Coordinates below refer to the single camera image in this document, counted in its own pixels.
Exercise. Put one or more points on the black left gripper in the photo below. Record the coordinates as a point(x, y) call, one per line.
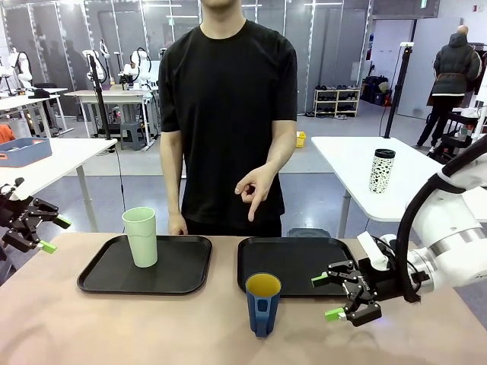
point(13, 214)

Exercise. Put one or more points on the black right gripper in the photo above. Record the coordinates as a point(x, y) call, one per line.
point(384, 285)

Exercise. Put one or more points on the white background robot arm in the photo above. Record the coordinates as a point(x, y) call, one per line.
point(21, 68)
point(141, 68)

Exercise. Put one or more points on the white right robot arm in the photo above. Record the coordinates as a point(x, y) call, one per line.
point(456, 235)

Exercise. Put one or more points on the person's right forearm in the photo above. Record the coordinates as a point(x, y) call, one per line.
point(173, 190)

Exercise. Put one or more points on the person's left forearm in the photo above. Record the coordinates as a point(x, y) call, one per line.
point(279, 159)

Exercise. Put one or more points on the person's left hand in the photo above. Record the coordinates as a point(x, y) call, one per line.
point(256, 186)

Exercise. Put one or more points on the person's right hand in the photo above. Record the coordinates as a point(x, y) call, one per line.
point(178, 226)

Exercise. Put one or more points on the black plastic serving tray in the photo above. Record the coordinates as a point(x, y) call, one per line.
point(293, 262)
point(179, 266)

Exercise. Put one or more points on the dark grey plastic stool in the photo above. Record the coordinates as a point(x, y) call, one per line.
point(308, 232)

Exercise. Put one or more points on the blue plastic bin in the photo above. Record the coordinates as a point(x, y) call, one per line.
point(26, 152)

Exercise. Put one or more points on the white table with blue bin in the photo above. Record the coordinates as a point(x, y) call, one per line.
point(68, 156)

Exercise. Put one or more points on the blue cup yellow inside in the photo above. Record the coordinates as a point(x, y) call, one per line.
point(262, 311)

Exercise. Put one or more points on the orange cloth item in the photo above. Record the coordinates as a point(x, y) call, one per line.
point(5, 134)

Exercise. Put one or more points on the light green plastic cup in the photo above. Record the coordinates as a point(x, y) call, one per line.
point(139, 224)
point(144, 252)

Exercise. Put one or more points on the white black-spotted tumbler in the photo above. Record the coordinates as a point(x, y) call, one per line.
point(381, 171)

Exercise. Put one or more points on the white background desk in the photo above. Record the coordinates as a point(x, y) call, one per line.
point(23, 100)

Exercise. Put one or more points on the white table with tumbler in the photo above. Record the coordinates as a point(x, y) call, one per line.
point(342, 159)

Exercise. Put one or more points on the grey step stool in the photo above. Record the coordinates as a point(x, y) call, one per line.
point(132, 135)

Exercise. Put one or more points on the black tripod pole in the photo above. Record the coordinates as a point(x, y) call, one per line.
point(99, 99)

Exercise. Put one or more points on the white background workbench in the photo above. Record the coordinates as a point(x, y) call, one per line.
point(110, 93)

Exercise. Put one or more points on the yellow plastic crate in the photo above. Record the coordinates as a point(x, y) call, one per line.
point(301, 139)

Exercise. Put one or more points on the wooden shoe rack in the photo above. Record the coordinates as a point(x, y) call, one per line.
point(336, 102)

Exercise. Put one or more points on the black utility cart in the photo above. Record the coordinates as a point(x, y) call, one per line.
point(458, 129)

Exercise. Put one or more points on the black pole with white box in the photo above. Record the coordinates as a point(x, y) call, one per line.
point(395, 95)

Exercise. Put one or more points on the black bags pile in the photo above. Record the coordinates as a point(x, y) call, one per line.
point(376, 91)

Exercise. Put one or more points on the person in black t-shirt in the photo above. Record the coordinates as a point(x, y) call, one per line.
point(228, 114)

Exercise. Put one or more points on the person in dark jacket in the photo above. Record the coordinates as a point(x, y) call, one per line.
point(454, 72)

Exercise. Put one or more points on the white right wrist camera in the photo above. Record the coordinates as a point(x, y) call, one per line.
point(374, 251)

